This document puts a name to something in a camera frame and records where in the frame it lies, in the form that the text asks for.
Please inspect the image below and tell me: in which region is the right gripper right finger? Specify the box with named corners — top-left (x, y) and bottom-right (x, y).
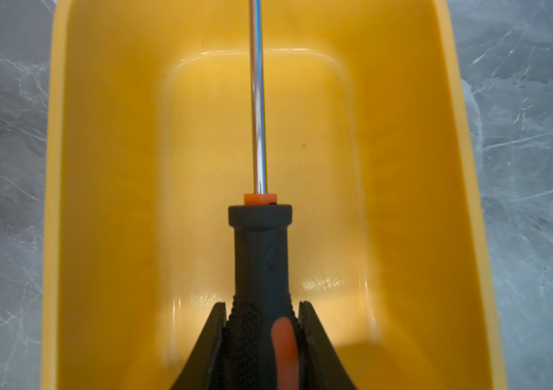
top-left (298, 302), bottom-right (356, 390)

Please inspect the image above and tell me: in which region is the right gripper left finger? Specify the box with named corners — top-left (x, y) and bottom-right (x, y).
top-left (171, 302), bottom-right (227, 390)

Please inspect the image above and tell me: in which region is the black orange handled screwdriver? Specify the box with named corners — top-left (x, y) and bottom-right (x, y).
top-left (226, 1), bottom-right (301, 389)

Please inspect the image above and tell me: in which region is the yellow plastic bin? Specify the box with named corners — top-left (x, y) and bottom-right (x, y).
top-left (41, 1), bottom-right (506, 389)

